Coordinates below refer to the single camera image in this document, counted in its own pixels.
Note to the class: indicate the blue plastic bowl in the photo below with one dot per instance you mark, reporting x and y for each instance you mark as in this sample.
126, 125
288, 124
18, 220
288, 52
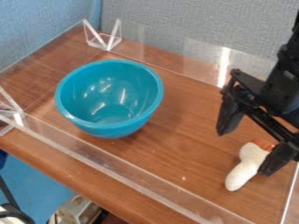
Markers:
110, 97

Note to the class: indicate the clear acrylic right barrier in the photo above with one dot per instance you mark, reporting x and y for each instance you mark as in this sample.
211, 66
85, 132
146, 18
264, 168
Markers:
292, 208

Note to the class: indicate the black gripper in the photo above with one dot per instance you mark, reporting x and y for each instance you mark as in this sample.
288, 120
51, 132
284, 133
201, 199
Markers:
261, 100

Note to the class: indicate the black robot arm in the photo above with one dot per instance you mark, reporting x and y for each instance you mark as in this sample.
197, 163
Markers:
289, 51

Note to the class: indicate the clear acrylic barrier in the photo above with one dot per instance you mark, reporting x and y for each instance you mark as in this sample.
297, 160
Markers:
101, 176
292, 208
202, 61

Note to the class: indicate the black stand leg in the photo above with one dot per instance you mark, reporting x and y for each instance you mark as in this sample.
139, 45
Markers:
11, 213

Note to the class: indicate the clear acrylic left bracket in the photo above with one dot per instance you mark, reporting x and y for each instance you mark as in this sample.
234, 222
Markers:
10, 111

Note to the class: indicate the white power strip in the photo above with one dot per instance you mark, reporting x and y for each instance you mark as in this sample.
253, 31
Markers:
77, 211

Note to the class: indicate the clear acrylic front barrier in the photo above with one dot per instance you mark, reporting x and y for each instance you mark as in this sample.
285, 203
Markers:
101, 176

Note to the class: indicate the clear acrylic back barrier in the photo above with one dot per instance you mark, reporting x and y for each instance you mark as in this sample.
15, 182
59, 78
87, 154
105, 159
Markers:
202, 61

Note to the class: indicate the toy mushroom brown cap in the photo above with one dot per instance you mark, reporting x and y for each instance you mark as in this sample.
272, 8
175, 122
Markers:
253, 155

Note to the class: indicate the clear acrylic corner bracket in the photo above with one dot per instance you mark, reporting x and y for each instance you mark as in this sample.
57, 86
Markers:
102, 40

